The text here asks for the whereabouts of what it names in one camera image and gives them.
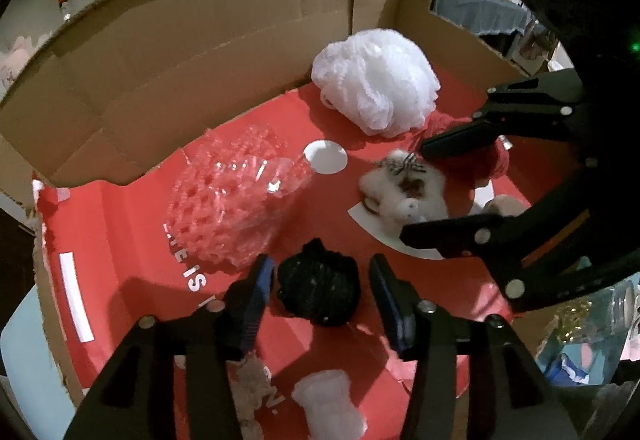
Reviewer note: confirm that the cream knitted plush toy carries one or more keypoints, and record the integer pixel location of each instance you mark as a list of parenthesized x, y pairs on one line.
[(252, 390)]

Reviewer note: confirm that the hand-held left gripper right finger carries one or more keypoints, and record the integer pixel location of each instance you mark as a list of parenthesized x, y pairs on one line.
[(395, 315)]

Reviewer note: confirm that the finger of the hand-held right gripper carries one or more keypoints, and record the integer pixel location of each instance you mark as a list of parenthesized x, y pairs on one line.
[(450, 232), (460, 137)]

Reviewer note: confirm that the red foam net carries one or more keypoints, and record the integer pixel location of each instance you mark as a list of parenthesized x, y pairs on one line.
[(230, 200)]

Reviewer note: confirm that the black knit scrunchie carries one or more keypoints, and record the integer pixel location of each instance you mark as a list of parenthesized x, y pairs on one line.
[(320, 285)]

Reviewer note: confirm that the white mesh bath pouf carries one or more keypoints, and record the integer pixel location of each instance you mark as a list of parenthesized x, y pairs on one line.
[(375, 75)]

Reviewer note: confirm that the dark covered desk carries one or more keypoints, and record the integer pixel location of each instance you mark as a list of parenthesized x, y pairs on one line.
[(480, 10)]

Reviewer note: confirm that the white fluffy cloth piece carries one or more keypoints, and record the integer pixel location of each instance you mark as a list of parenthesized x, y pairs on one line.
[(327, 402)]

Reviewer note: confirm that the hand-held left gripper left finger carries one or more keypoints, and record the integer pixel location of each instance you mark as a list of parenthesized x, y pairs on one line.
[(257, 305)]

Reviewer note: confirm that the small glass bottle with cork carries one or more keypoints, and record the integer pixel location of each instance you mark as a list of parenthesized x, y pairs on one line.
[(620, 305)]

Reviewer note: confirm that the cardboard box with red lining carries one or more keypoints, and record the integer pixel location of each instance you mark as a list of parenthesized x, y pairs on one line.
[(150, 45)]

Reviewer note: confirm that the red knit scrunchie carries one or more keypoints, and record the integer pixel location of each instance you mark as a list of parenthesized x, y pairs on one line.
[(480, 167)]

